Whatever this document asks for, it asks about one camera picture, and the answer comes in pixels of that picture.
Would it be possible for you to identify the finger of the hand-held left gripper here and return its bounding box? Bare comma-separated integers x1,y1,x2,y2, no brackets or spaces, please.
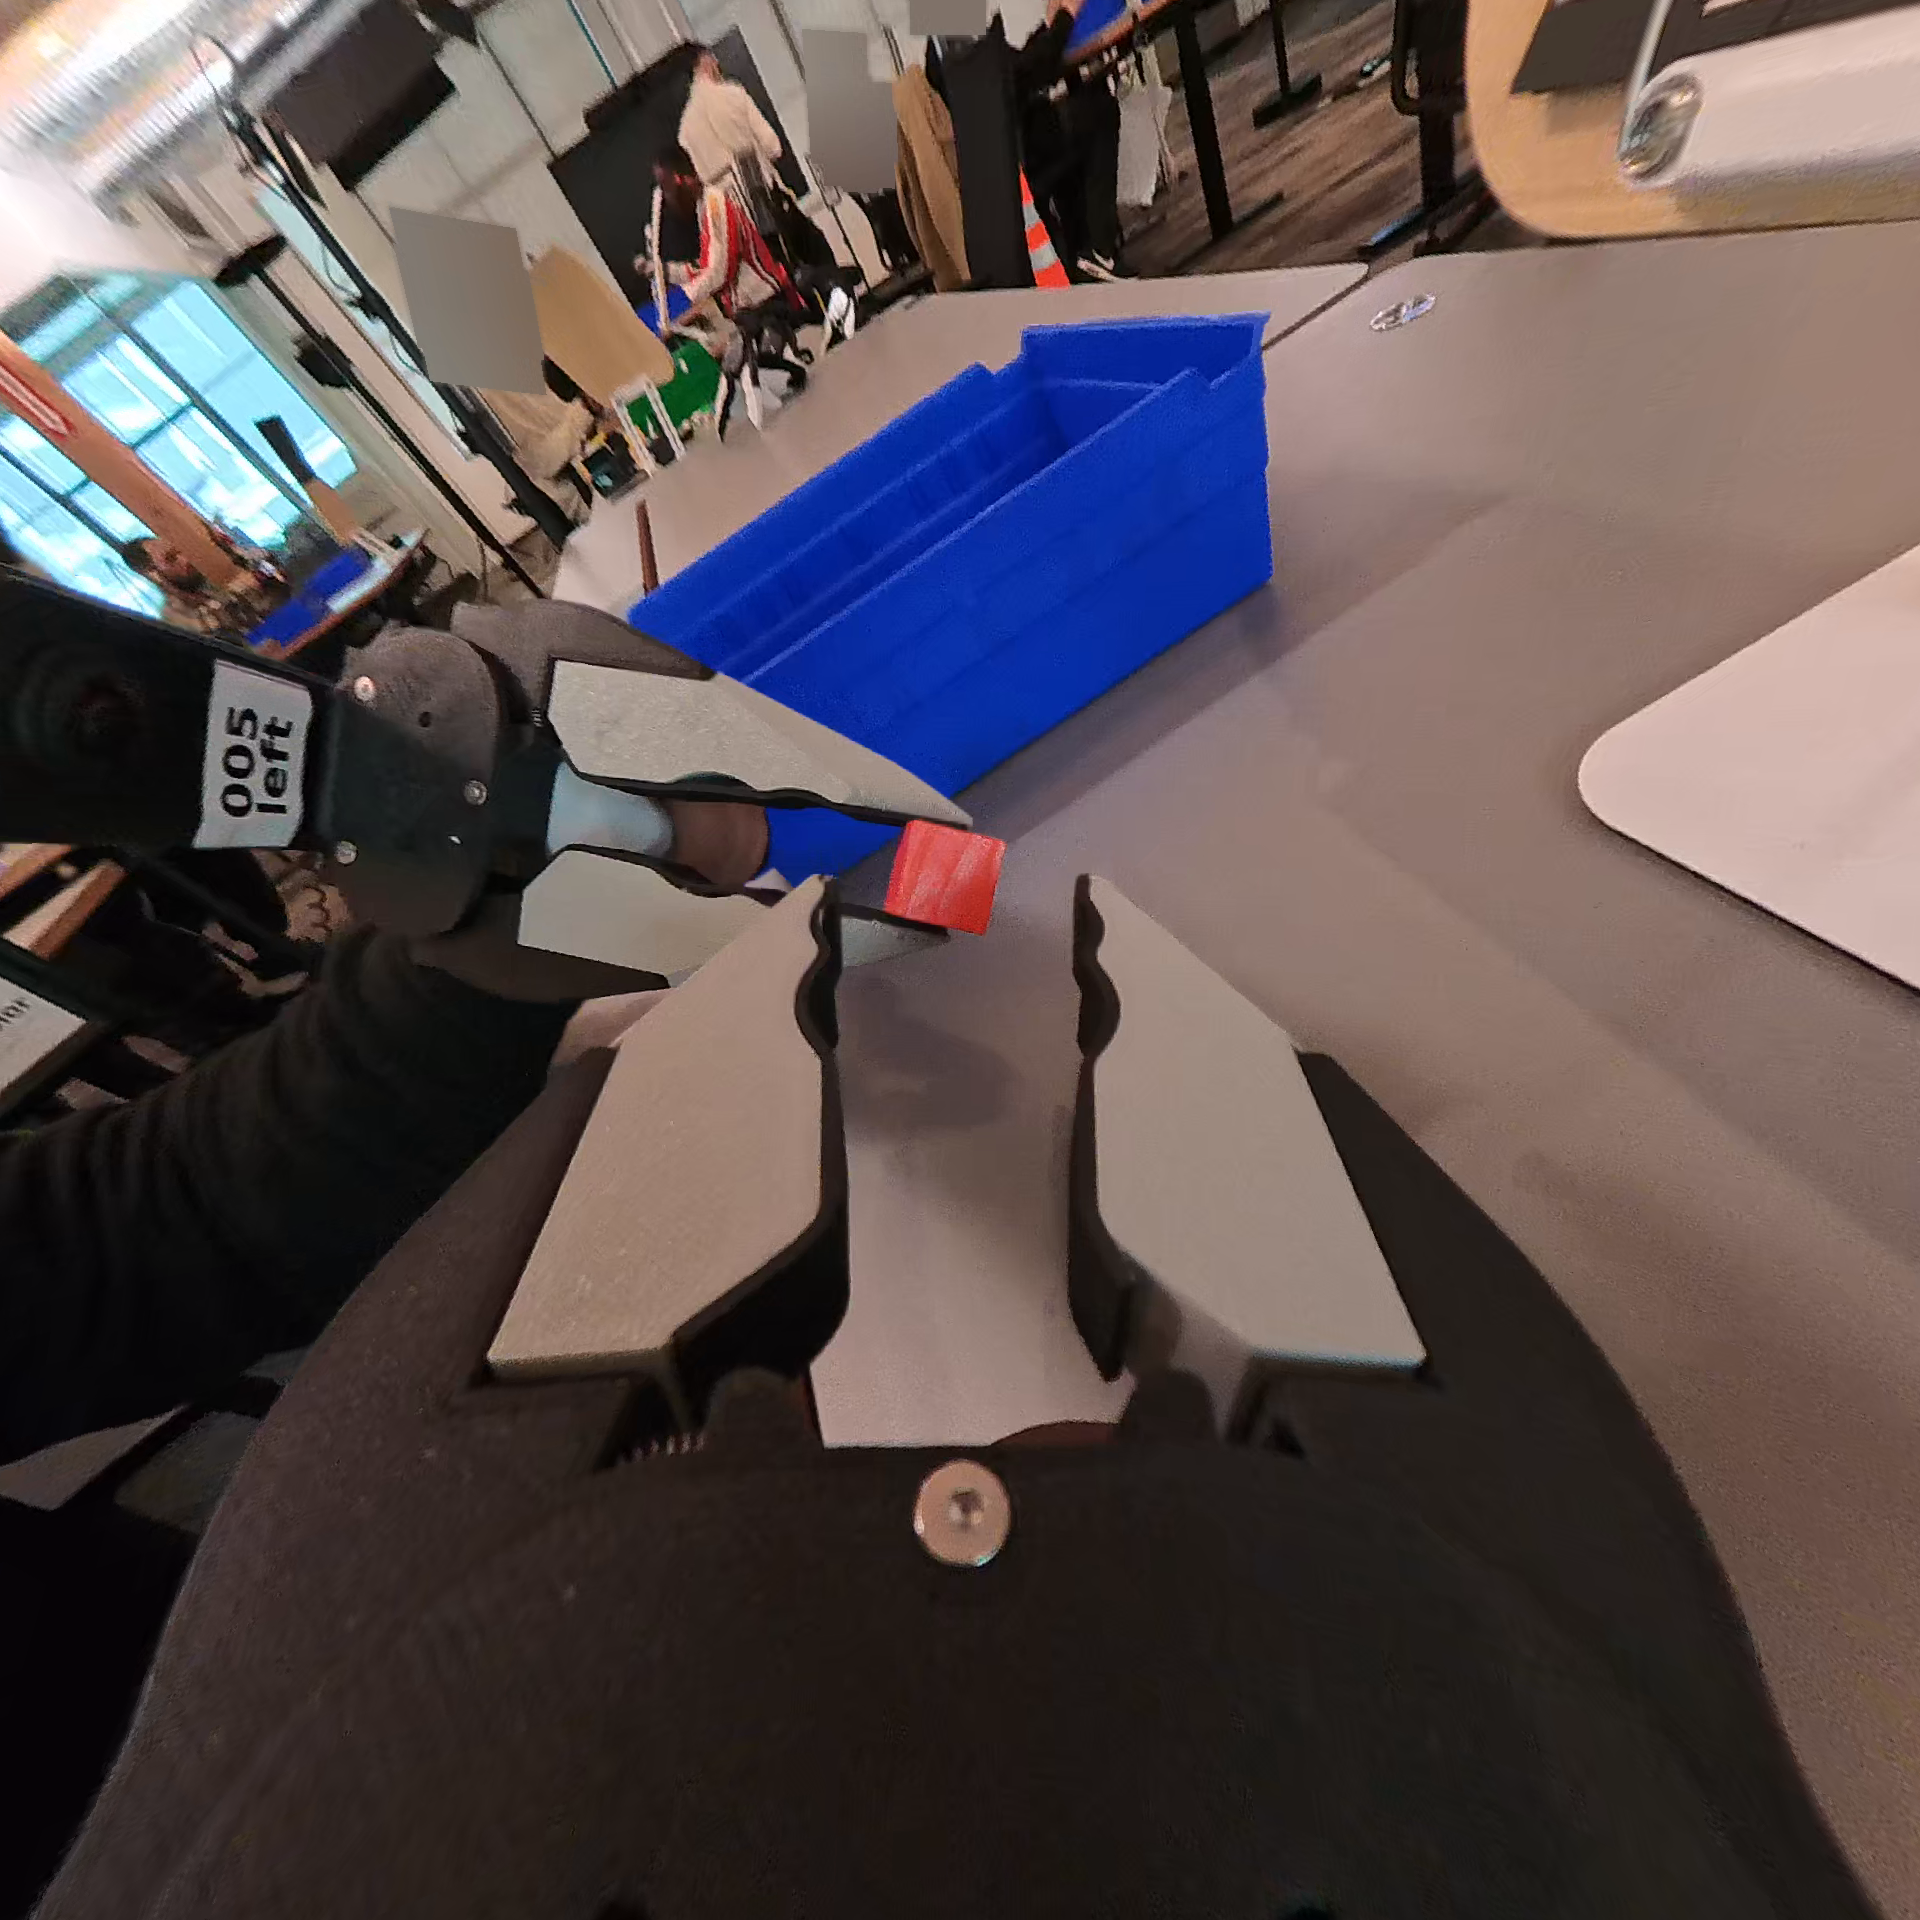
546,661,974,831
517,848,951,992

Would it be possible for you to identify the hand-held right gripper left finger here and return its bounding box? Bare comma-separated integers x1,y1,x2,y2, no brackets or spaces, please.
486,878,852,1420

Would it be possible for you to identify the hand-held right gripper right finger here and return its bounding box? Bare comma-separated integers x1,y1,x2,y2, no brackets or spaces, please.
1068,872,1427,1423

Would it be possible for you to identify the red wooden cube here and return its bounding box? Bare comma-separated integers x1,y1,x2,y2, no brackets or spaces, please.
883,820,1009,938

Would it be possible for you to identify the blue plastic bin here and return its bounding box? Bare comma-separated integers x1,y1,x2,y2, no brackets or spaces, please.
627,311,1277,882

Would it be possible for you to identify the person's left hand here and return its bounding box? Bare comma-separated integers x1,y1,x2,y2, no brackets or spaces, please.
660,799,778,893

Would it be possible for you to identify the brown hanging coat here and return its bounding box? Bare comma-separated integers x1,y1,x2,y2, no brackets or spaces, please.
891,63,975,295

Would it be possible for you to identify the black hanging coat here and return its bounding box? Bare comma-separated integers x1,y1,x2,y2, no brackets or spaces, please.
937,30,1039,290

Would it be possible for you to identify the wooden board document stand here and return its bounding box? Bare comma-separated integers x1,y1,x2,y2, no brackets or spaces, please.
1462,0,1920,994

